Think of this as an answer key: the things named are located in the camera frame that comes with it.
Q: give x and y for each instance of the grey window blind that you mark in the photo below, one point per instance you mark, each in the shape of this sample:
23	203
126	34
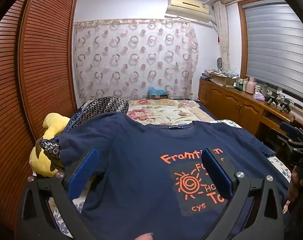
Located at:
274	42

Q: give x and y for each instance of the yellow plush toy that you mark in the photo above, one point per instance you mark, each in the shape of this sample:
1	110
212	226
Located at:
51	125

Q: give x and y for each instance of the small brown box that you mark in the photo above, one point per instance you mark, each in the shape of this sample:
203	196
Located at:
160	96

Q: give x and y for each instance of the beige air conditioner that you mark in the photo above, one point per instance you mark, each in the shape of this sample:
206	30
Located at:
189	7

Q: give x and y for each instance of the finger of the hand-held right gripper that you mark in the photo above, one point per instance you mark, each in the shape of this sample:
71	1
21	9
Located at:
289	127
280	140

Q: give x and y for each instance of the small grey fan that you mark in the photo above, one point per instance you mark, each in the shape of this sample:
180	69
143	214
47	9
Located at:
219	63

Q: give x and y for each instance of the person's left hand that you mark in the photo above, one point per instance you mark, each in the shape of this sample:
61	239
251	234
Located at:
145	237

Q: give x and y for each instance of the navy printed t-shirt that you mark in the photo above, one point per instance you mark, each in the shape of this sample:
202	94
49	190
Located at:
141	155

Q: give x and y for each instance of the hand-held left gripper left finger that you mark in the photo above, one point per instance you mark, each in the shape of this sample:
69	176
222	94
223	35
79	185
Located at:
84	171

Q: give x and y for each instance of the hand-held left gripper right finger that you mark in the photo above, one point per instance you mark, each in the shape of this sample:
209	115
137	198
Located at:
216	173

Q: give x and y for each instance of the beige patterned curtain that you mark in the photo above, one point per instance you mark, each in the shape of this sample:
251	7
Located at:
222	30

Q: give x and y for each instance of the person's right hand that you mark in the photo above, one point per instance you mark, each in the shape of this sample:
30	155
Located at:
296	187

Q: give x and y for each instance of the pile of small packets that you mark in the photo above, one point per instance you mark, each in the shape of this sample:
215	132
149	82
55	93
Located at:
216	73

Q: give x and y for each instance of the wooden cabinet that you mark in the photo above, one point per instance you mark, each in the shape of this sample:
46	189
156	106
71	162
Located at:
229	102

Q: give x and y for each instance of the blue floral white quilt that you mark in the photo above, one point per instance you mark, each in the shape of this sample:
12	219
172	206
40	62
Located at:
279	165

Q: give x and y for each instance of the rose floral blanket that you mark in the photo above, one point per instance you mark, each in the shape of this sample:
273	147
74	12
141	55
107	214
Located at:
161	112

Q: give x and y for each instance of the blue plastic bag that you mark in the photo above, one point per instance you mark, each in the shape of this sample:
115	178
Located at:
157	90

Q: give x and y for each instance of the purple tissue pack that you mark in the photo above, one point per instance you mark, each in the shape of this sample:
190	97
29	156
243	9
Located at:
258	97

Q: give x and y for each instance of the wooden louvered wardrobe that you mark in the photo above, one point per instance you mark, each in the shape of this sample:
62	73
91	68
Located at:
41	55

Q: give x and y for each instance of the pink bottle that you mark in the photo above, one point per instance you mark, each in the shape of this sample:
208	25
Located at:
251	86

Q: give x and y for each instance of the cardboard box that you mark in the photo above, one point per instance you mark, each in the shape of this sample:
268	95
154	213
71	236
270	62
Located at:
224	80

